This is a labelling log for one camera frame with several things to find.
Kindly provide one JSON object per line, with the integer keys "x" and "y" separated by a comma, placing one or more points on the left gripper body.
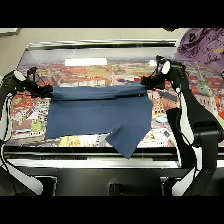
{"x": 42, "y": 90}

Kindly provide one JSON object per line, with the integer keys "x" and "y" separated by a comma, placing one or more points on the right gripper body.
{"x": 152, "y": 82}

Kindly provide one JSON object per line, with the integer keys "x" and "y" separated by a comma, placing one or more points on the blue garment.
{"x": 100, "y": 113}

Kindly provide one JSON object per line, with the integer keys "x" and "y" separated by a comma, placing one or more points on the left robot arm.
{"x": 9, "y": 85}

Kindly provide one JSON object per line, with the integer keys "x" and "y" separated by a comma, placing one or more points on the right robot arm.
{"x": 200, "y": 116}

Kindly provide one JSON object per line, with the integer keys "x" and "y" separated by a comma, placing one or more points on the purple patterned garment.
{"x": 203, "y": 46}

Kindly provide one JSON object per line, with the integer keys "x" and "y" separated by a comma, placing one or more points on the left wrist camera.
{"x": 32, "y": 71}

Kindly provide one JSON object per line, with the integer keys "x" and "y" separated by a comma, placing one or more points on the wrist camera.
{"x": 32, "y": 71}
{"x": 159, "y": 59}

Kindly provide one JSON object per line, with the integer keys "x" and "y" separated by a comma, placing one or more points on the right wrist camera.
{"x": 159, "y": 59}

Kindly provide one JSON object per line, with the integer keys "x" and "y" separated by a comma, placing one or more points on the silver frame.
{"x": 100, "y": 163}

